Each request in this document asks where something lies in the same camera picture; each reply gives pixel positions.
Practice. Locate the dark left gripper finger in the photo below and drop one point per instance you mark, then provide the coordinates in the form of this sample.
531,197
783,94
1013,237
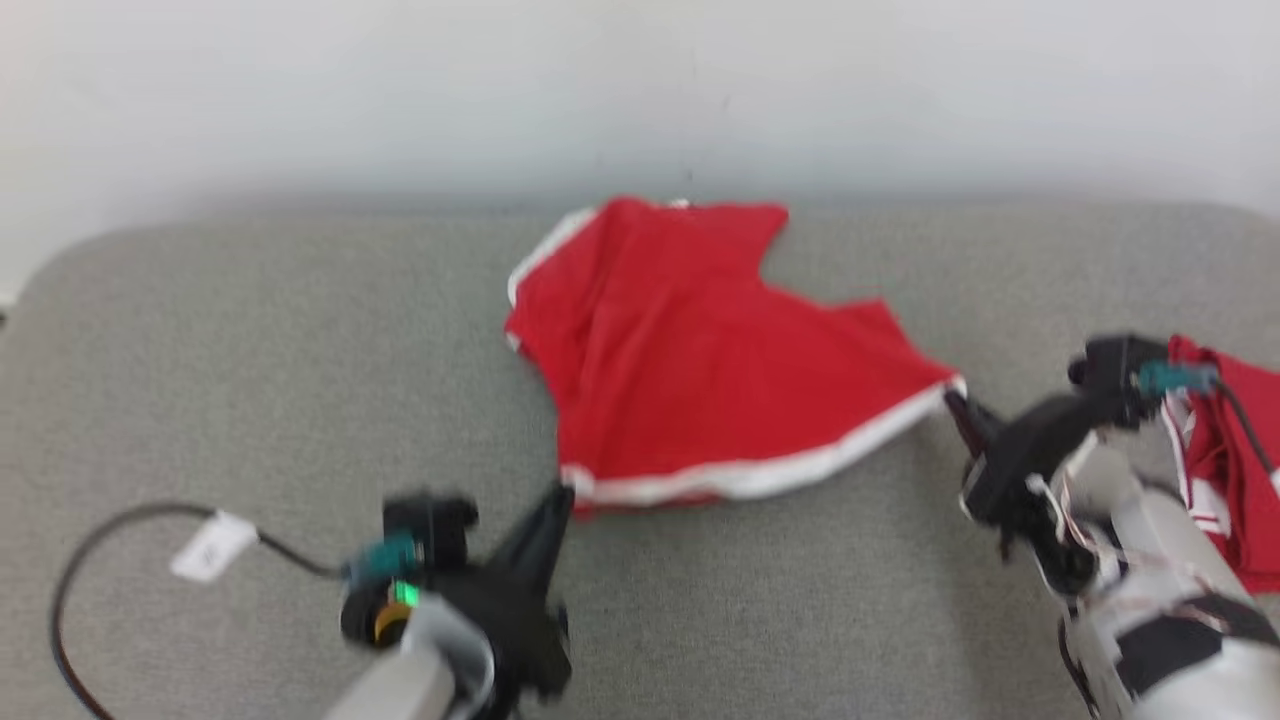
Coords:
540,545

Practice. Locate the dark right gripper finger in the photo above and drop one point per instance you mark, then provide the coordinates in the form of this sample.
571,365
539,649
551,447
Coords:
972,428

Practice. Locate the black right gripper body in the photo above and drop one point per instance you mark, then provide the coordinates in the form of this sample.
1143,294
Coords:
1015,470

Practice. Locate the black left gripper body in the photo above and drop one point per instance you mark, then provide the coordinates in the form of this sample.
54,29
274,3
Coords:
520,630

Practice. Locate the red shirt with striped cuffs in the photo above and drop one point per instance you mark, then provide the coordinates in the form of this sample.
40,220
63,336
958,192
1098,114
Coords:
1235,480

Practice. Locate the red garment with white hem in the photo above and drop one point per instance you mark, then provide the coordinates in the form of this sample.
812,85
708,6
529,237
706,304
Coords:
700,380

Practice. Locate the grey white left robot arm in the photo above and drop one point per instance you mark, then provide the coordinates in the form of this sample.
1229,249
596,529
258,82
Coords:
410,680

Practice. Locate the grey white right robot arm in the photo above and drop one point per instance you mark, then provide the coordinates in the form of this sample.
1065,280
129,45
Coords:
1170,600

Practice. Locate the grey fabric sofa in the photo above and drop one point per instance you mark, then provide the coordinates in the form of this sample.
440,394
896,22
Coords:
250,380

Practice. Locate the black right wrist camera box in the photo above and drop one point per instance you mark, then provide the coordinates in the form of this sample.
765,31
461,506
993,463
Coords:
1115,365

